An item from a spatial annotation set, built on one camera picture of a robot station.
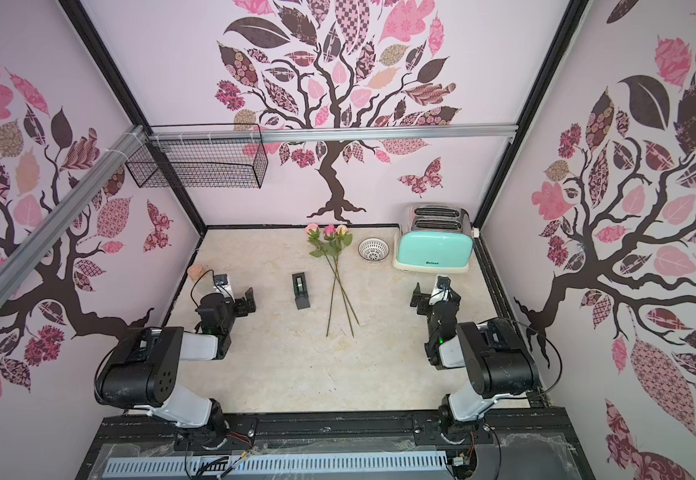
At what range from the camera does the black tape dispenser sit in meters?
0.97

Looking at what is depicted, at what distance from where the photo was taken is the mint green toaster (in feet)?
3.19

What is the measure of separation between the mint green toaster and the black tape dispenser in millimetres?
343
